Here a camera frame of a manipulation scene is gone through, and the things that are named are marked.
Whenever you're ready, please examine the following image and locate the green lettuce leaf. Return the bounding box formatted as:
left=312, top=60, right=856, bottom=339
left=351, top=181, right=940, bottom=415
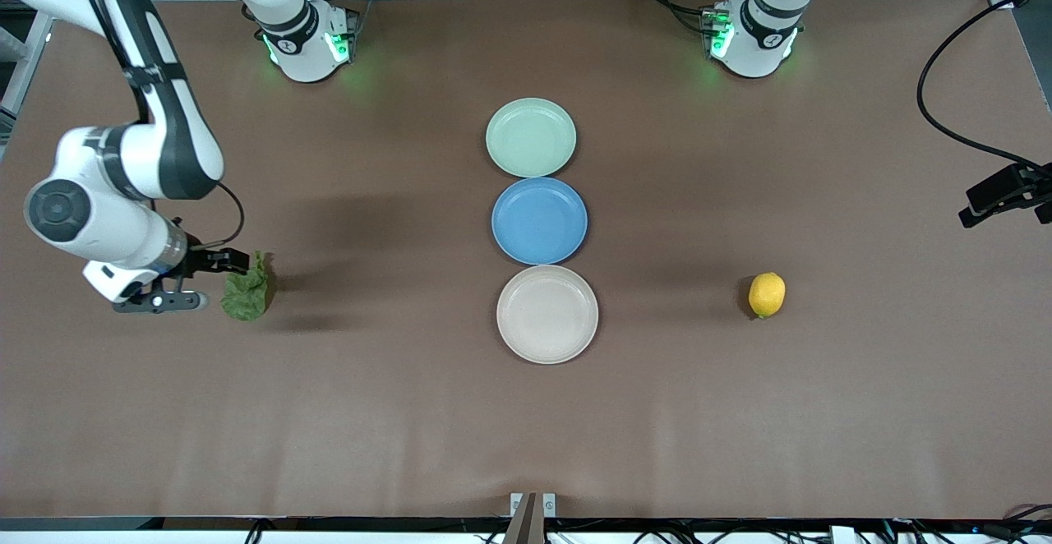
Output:
left=219, top=251, right=273, bottom=322

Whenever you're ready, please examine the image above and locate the yellow lemon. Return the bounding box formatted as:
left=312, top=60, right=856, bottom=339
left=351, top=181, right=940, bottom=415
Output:
left=748, top=272, right=787, bottom=320

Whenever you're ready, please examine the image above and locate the blue round plate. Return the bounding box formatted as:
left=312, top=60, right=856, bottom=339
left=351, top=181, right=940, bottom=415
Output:
left=491, top=177, right=589, bottom=266

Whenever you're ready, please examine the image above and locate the beige round plate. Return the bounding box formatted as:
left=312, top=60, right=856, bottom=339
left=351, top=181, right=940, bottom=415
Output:
left=496, top=265, right=600, bottom=366

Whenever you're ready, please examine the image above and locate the light green round plate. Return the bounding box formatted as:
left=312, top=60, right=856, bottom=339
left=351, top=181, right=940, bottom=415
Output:
left=485, top=97, right=578, bottom=178

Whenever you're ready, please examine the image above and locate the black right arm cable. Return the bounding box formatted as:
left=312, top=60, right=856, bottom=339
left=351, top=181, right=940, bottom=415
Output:
left=215, top=182, right=247, bottom=251

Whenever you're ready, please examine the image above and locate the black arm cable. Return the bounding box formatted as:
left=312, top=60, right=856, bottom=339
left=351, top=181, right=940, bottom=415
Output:
left=215, top=182, right=247, bottom=251
left=916, top=0, right=1052, bottom=169

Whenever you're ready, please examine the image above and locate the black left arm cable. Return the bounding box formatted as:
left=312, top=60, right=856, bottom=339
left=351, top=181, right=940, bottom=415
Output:
left=916, top=0, right=1052, bottom=169

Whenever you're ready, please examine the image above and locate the silver aluminium frame post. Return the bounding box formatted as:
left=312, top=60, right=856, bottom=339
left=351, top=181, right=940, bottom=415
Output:
left=0, top=10, right=56, bottom=147

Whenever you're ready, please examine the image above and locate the metal table edge bracket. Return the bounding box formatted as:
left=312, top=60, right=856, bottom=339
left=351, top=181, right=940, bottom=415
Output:
left=509, top=491, right=557, bottom=544

